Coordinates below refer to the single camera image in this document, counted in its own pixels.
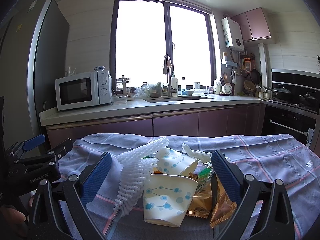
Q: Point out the pink wall cabinet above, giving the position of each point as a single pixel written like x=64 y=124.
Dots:
x=253 y=24

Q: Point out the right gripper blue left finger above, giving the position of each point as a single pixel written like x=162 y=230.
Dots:
x=93 y=176

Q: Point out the hanging black frying pan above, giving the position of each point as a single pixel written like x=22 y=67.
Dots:
x=254 y=73

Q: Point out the kitchen sink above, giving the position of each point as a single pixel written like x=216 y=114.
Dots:
x=177 y=98

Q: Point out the white dotted utensil holder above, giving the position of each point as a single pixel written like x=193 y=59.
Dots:
x=227 y=88

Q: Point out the person's left hand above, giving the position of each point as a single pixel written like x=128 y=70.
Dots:
x=15 y=220

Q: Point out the paper cup blue dots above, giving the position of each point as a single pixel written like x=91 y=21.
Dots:
x=173 y=162
x=166 y=199

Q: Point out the chrome kitchen faucet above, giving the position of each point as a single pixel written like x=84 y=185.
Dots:
x=167 y=70

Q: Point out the white soap bottle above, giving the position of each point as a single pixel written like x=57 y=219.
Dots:
x=174 y=85

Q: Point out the glass container on counter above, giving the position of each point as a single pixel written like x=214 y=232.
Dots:
x=119 y=99

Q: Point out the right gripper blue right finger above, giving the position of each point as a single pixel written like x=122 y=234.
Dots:
x=230 y=176

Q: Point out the gold snack wrapper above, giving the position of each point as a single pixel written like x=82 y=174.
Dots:
x=222 y=206
x=201 y=204

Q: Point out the checked grey-blue tablecloth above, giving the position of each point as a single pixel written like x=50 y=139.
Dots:
x=266 y=157

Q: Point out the green snack wrapper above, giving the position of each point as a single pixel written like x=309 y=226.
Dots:
x=203 y=173

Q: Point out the dark window frame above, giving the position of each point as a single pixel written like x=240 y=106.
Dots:
x=143 y=32

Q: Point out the white water heater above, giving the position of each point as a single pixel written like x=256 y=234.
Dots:
x=232 y=34

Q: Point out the black wok with lid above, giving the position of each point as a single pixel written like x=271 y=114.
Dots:
x=280 y=93

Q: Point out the orange hanging grater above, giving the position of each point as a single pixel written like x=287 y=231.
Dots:
x=247 y=63

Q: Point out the white microwave oven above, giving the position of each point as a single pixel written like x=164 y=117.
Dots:
x=83 y=90

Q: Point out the grey refrigerator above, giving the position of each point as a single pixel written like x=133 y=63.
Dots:
x=33 y=56

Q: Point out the blue-white bowl on microwave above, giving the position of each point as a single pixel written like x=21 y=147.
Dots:
x=99 y=68

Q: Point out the white foam fruit net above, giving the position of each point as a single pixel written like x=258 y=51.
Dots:
x=137 y=167

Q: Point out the white tissue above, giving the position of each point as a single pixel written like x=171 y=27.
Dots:
x=204 y=157

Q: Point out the purple base cabinets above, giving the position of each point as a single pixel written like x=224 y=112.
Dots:
x=207 y=122

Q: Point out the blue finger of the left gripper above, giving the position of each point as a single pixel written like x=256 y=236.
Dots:
x=34 y=142

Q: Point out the black built-in oven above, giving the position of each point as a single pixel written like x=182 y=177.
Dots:
x=280 y=121

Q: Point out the black range hood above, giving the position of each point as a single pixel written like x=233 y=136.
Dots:
x=296 y=78

